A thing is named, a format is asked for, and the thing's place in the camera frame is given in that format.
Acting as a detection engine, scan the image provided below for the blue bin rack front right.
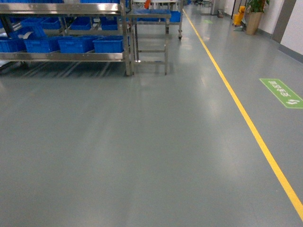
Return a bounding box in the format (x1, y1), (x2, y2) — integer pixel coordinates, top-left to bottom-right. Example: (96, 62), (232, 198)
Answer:
(93, 35), (124, 53)

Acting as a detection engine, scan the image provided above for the blue bin rack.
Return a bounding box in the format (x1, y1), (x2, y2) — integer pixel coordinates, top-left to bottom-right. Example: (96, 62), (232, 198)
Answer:
(0, 37), (26, 52)
(24, 36), (63, 53)
(58, 35), (99, 53)
(93, 35), (124, 53)

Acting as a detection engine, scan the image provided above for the small stainless steel table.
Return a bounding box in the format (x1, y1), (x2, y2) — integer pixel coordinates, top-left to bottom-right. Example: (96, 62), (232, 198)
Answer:
(126, 9), (171, 75)

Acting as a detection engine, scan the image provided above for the stainless steel flow rack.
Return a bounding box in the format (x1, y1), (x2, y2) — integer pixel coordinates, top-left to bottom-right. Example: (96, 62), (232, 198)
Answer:
(0, 0), (134, 76)

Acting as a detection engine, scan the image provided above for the blue bin rack front middle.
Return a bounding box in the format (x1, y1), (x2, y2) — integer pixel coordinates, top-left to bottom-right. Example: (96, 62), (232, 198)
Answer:
(58, 35), (99, 53)

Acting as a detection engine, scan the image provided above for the blue bin rack front left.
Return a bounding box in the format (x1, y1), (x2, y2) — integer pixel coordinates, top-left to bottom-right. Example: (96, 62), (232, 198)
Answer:
(24, 36), (63, 53)

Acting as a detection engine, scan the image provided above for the yellow mop bucket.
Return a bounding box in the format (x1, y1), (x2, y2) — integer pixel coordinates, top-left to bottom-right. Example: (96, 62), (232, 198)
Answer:
(233, 6), (246, 26)

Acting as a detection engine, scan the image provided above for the potted plant tan pot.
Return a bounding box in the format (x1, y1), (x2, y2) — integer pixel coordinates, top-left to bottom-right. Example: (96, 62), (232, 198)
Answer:
(246, 0), (270, 35)

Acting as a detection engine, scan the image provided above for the blue bin rack far left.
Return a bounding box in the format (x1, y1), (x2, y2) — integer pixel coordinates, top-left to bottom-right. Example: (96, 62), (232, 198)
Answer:
(0, 37), (26, 52)

